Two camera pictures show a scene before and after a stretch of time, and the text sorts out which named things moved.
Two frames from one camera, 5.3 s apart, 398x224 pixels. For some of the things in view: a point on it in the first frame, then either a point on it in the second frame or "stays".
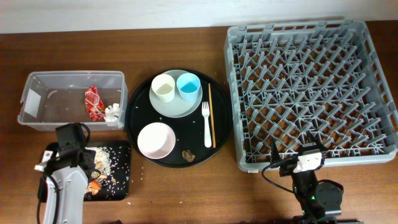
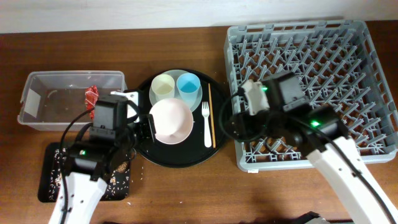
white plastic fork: x=205 y=110 stays
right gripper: x=311 y=140 to x=246 y=119
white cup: x=163 y=86 stays
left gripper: x=92 y=152 to x=144 y=122
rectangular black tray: x=120 y=154 stays
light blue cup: x=189 y=85 stays
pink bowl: x=156 y=140 to x=173 y=121
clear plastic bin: x=98 y=99 stays
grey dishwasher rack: x=326 y=77 stays
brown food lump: x=188 y=155 to x=122 y=167
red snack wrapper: x=94 y=106 stays
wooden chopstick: x=211 y=118 stays
